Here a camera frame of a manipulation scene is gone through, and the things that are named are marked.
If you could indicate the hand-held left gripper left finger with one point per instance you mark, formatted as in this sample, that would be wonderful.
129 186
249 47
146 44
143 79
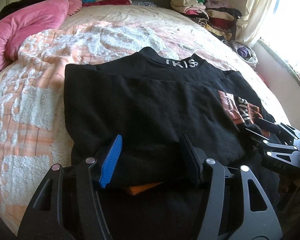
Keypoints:
111 160

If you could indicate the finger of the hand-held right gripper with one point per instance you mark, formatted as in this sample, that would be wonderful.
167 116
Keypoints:
258 134
270 124

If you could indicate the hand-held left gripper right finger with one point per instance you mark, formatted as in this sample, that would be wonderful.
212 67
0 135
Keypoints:
190 160

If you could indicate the black sweater with orange cuffs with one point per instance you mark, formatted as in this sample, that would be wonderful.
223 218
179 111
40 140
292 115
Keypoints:
145 110

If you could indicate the clear plastic bag of clothes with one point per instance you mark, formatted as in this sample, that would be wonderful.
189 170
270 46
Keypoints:
245 52

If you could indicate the pile of folded clothes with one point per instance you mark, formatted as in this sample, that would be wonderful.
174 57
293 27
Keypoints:
210 15

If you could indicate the peach and white bedspread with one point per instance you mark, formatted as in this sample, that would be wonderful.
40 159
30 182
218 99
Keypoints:
40 105

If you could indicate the window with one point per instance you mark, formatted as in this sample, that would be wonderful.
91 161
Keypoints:
287 17

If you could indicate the cream curtain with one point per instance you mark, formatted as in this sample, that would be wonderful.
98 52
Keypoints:
255 12

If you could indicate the red folded garment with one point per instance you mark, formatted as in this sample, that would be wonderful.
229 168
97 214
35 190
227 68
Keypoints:
112 1

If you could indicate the blue patterned cloth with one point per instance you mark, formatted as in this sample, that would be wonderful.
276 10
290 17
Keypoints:
145 3

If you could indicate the pink quilt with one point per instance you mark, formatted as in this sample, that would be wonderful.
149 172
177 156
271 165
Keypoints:
27 22

